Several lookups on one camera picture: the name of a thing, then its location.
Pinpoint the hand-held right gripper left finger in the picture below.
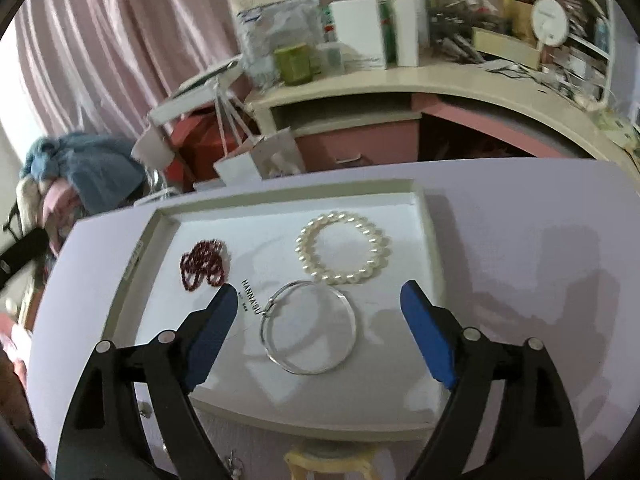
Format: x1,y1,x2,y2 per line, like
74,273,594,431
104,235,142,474
54,283,239,480

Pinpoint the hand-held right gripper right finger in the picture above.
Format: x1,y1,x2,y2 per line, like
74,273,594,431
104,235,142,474
400,280,586,480

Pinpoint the silver bangle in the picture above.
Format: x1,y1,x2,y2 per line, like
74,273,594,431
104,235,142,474
260,280,358,376

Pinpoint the white printed jewelry tray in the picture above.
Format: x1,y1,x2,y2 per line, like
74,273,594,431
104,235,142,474
100,179,453,443

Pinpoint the grey rimmed jewelry tray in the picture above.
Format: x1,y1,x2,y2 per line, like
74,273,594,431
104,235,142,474
135,400,451,480

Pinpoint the cream towel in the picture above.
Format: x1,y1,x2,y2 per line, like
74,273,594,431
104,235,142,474
16,176,51,213

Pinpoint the pink blanket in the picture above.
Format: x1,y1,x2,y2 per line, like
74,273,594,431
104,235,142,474
37,182,86,233

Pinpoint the pile of folded clothes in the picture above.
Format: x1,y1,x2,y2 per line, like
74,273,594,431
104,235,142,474
20,132,146,211

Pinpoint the silver plastic bag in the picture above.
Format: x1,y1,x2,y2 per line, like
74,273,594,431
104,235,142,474
142,165,181,196

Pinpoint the white cup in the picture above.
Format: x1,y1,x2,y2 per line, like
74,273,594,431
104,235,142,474
131,127,173,168

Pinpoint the white paper bag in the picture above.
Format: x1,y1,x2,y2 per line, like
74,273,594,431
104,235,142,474
212,80,307,187

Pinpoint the red storage box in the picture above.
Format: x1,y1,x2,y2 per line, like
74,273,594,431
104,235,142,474
170,105,261,181

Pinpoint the pink drawer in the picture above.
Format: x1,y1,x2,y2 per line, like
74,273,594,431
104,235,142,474
295,120,421,173

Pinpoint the pink curtain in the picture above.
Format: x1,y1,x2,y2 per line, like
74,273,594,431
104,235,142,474
10,0,416,201

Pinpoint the white flat box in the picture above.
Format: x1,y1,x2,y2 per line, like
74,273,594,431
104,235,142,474
147,60,246,126

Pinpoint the cream curved desk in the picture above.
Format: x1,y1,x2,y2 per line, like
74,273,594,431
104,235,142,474
245,60,640,181

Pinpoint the white power strip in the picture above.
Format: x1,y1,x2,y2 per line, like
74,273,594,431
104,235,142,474
597,110,640,148

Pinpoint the green glass jar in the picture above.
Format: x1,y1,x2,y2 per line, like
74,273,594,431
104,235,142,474
272,44,313,86

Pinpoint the cream flat box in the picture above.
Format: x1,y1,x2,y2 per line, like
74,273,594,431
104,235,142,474
471,27,543,72

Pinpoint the green carton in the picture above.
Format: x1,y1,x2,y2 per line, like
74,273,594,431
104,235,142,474
378,0,397,65

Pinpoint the white pump bottle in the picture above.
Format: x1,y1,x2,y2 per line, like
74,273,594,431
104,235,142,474
392,0,421,67

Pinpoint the white cosmetics box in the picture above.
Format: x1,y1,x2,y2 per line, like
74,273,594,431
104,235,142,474
328,0,388,71

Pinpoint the pile of makeup tools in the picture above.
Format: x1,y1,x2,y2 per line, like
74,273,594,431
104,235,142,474
425,0,501,61

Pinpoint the gold box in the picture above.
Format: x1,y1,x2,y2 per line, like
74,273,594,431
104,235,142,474
502,0,536,43

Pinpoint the round white mirror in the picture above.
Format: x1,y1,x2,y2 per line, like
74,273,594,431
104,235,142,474
531,0,570,47

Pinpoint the pink white shelf unit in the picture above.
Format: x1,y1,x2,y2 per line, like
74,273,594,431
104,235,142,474
492,0,640,111

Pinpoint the dark red bead bracelet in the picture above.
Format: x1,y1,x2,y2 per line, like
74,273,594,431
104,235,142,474
179,240,232,292

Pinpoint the white pearl bracelet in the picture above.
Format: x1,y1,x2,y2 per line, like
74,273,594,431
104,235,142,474
295,211,392,286

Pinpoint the cream yellow cuff bracelet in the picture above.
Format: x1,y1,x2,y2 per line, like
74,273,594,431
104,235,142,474
284,446,377,480

